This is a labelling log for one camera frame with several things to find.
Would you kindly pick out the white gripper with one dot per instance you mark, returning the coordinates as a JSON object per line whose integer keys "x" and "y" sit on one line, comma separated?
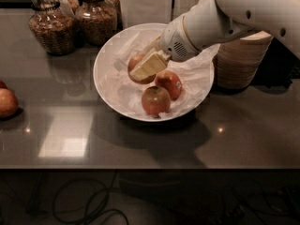
{"x": 173, "y": 42}

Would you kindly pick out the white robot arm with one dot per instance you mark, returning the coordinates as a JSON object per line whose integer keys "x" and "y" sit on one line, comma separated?
{"x": 219, "y": 21}

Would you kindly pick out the large white bowl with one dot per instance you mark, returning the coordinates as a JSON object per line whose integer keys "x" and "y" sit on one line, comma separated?
{"x": 104, "y": 69}

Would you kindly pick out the right red apple with sticker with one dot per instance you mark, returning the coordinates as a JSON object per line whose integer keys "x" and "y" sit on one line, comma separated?
{"x": 171, "y": 82}

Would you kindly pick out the red apple on table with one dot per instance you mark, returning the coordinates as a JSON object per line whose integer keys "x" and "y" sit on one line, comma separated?
{"x": 8, "y": 103}

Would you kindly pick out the partly hidden red apple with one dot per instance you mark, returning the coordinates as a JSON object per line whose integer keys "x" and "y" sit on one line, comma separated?
{"x": 3, "y": 85}

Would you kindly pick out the white crumpled paper liner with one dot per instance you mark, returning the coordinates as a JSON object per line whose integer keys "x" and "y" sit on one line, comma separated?
{"x": 193, "y": 78}

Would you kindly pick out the middle glass cereal jar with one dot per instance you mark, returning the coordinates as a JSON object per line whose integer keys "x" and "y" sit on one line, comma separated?
{"x": 97, "y": 20}

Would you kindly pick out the glass cereal jar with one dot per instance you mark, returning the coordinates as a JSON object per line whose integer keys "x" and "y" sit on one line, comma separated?
{"x": 54, "y": 30}
{"x": 97, "y": 20}

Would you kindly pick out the back stack paper bowls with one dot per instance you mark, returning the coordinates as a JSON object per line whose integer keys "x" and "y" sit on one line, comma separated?
{"x": 207, "y": 3}

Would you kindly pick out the stack paper bowls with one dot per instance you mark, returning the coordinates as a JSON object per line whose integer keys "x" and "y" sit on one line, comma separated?
{"x": 237, "y": 61}
{"x": 207, "y": 3}

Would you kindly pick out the front stack paper bowls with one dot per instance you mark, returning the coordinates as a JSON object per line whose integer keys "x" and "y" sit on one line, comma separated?
{"x": 237, "y": 61}

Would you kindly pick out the left glass cereal jar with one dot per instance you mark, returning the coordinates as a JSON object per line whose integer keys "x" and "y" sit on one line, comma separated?
{"x": 54, "y": 30}

